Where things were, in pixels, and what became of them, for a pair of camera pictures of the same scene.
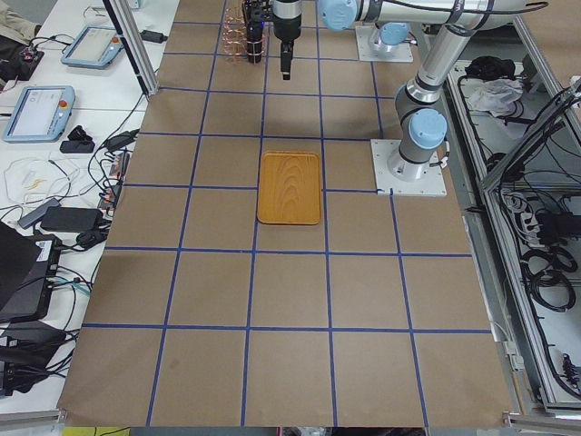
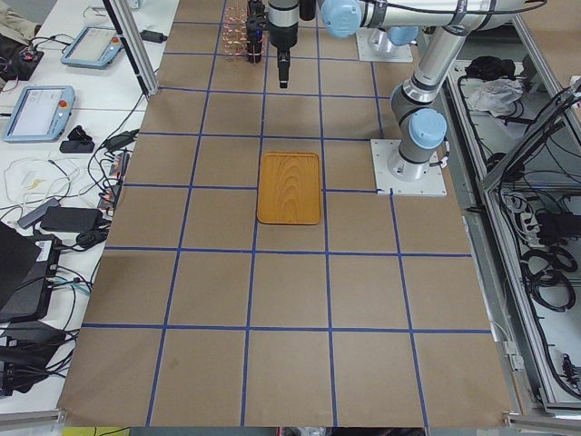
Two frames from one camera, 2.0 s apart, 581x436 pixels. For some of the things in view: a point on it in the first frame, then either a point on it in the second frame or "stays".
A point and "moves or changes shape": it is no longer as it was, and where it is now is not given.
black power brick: (72, 219) stays
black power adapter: (153, 36) stays
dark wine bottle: (255, 33) moves or changes shape
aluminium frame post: (133, 46) stays
